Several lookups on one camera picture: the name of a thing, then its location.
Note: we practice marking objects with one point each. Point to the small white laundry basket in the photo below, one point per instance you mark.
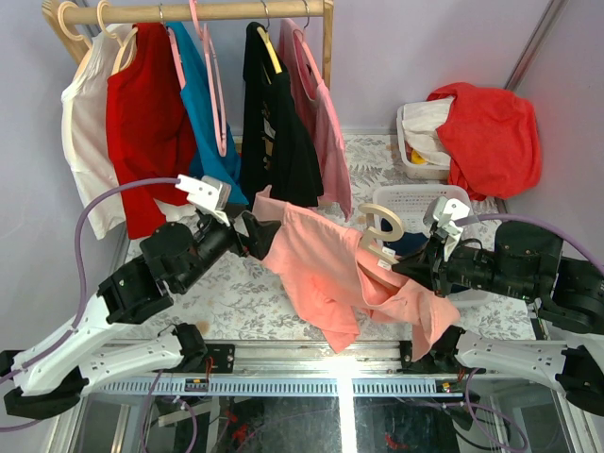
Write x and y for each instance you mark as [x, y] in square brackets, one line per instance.
[414, 165]

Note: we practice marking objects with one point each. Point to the white perforated plastic basket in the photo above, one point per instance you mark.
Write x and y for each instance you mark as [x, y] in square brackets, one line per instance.
[410, 202]

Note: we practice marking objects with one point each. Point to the wooden clothes rack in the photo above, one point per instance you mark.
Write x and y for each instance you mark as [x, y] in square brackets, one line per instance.
[206, 12]

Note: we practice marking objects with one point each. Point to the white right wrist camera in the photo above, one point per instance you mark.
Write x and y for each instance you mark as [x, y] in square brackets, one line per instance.
[441, 218]

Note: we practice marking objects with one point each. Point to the pink hanger with blue shirt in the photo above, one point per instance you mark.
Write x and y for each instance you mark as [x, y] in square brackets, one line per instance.
[174, 49]

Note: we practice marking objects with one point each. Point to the grey slotted cable duct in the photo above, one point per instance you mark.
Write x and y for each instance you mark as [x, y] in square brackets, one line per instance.
[282, 386]

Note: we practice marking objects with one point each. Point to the beige hanger with red shirt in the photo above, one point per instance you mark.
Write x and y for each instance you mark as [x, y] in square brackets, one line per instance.
[126, 45]

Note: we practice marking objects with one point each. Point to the yellow object in basket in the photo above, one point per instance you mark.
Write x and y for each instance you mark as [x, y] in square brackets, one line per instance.
[417, 159]

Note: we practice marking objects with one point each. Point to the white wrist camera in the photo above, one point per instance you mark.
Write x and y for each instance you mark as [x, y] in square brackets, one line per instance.
[441, 218]
[208, 194]

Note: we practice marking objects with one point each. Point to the white garment in basket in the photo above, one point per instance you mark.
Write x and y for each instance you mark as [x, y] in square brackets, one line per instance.
[421, 121]

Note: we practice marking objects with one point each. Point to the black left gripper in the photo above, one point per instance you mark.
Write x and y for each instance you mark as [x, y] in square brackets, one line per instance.
[240, 234]

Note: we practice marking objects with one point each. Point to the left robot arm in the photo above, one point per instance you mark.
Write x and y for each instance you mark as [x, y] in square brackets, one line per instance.
[51, 377]

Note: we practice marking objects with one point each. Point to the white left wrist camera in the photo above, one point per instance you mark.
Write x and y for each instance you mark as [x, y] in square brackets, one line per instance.
[208, 194]

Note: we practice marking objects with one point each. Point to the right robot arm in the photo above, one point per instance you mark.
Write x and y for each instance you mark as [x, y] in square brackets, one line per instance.
[526, 264]

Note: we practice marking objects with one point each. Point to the orange-red t-shirt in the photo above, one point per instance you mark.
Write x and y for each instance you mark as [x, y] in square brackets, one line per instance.
[491, 136]

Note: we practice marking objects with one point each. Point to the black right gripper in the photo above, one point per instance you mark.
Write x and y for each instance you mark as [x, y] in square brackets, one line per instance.
[437, 268]

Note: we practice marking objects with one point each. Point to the yellow hanger with black shirt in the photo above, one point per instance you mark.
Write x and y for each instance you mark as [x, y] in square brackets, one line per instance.
[271, 47]

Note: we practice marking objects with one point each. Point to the white hanging t-shirt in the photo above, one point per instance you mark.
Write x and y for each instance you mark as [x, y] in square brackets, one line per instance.
[83, 123]

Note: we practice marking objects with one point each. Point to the aluminium frame rail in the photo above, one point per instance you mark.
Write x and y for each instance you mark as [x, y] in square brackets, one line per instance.
[311, 356]

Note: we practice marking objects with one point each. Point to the pink hanging t-shirt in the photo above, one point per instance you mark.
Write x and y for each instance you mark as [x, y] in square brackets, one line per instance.
[321, 120]

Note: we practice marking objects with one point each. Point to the red hanging t-shirt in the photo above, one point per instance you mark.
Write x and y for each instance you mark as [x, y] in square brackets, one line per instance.
[149, 133]

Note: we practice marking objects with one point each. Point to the salmon pink t-shirt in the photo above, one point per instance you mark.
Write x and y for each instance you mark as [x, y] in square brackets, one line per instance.
[329, 278]

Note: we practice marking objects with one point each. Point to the black hanging t-shirt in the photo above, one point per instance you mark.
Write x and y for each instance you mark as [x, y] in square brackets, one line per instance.
[277, 150]

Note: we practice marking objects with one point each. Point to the navy blue folded garment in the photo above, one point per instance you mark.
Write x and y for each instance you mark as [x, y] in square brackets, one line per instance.
[408, 244]

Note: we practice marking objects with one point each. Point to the blue hanging t-shirt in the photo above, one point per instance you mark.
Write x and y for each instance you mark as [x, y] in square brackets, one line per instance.
[196, 99]

